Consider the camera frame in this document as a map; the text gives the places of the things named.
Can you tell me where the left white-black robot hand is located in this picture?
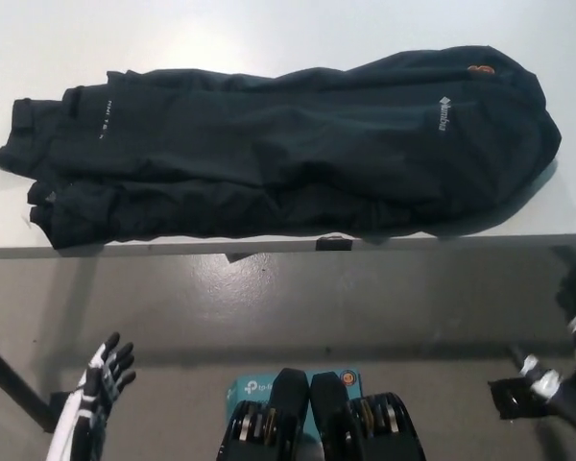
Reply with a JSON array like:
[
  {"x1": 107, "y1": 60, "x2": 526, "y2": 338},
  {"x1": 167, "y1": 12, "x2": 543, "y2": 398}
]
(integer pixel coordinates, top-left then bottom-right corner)
[{"x1": 45, "y1": 331, "x2": 136, "y2": 461}]

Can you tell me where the black Columbia jacket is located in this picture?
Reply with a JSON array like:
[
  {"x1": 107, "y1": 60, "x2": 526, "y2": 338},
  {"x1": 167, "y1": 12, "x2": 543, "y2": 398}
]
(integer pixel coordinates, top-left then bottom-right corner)
[{"x1": 0, "y1": 43, "x2": 564, "y2": 250}]

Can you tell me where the teal tp-link box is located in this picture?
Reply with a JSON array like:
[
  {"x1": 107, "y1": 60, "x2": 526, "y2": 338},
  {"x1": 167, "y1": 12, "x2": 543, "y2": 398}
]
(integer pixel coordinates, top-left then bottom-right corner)
[{"x1": 226, "y1": 368, "x2": 364, "y2": 461}]

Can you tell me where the black clip on table edge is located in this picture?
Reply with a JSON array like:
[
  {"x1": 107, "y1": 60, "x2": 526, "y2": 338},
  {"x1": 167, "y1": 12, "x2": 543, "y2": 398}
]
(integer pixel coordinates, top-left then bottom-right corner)
[{"x1": 315, "y1": 234, "x2": 354, "y2": 253}]

